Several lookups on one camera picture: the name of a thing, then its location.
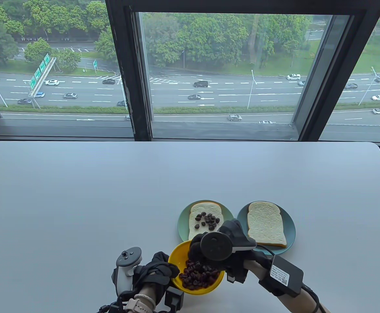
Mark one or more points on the person's left hand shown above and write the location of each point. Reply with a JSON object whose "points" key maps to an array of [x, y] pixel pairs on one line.
{"points": [[157, 269]]}

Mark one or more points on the beige wrist watch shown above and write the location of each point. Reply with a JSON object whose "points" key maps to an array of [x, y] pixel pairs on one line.
{"points": [[139, 303]]}

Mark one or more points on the blue plate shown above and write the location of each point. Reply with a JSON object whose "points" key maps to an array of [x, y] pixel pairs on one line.
{"points": [[291, 228]]}

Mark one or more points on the light green plate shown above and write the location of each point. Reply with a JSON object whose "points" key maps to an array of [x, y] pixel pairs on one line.
{"points": [[183, 221]]}

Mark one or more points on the person's right forearm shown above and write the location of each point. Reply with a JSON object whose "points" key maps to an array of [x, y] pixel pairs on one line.
{"points": [[294, 303]]}

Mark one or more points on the person's right hand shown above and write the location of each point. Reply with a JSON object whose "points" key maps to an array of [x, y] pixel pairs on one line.
{"points": [[196, 244]]}

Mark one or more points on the grey handheld controller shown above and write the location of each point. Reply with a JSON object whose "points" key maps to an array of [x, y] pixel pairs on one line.
{"points": [[214, 246], [128, 260]]}

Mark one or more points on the dark cranberries group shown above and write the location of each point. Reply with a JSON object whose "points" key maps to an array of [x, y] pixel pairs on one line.
{"points": [[209, 220]]}

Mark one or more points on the yellow bowl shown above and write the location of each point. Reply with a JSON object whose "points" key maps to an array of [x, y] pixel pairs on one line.
{"points": [[178, 252]]}

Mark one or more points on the pile of dark cranberries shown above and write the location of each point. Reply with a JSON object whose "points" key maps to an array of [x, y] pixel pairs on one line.
{"points": [[196, 278]]}

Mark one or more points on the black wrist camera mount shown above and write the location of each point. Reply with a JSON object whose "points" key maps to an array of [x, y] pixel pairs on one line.
{"points": [[174, 300], [235, 277]]}

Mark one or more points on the person's left forearm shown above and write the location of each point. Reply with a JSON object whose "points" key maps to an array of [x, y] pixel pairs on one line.
{"points": [[152, 291]]}

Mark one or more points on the dark window frame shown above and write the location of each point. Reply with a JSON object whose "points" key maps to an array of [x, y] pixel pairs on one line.
{"points": [[137, 114]]}

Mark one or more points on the white toast slice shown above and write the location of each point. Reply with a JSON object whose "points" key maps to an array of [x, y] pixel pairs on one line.
{"points": [[206, 207], [265, 225]]}

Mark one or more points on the black box with white label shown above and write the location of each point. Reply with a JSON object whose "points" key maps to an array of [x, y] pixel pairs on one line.
{"points": [[281, 275]]}

